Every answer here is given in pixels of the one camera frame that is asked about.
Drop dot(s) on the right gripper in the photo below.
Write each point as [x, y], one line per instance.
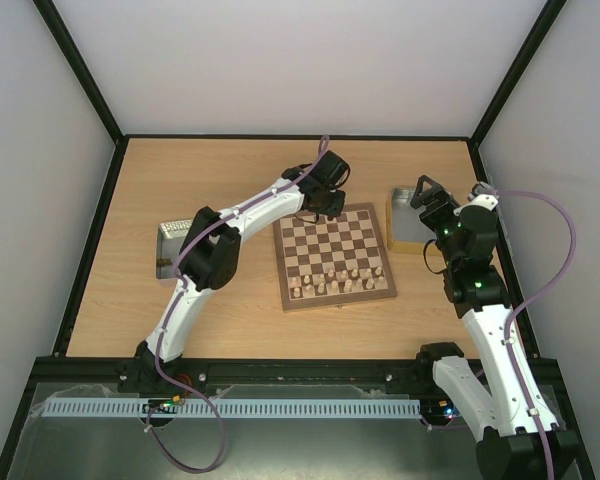
[434, 201]

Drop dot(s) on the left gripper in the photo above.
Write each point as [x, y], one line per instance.
[337, 210]

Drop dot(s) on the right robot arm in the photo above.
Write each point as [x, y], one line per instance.
[516, 432]

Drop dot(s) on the wooden chess board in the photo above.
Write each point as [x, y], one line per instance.
[308, 246]

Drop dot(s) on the dark chess piece in tray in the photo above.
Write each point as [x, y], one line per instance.
[162, 262]

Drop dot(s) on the right metal tin tray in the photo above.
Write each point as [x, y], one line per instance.
[406, 234]

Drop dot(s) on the metal tin tray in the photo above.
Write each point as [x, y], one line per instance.
[170, 238]
[406, 234]

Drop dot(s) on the left metal tin tray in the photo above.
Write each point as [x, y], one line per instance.
[170, 238]

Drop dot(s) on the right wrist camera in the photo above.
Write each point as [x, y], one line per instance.
[482, 188]

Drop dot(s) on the light blue cable duct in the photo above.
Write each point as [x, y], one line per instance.
[233, 408]

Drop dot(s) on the black frame base rail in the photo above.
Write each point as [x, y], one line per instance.
[208, 375]

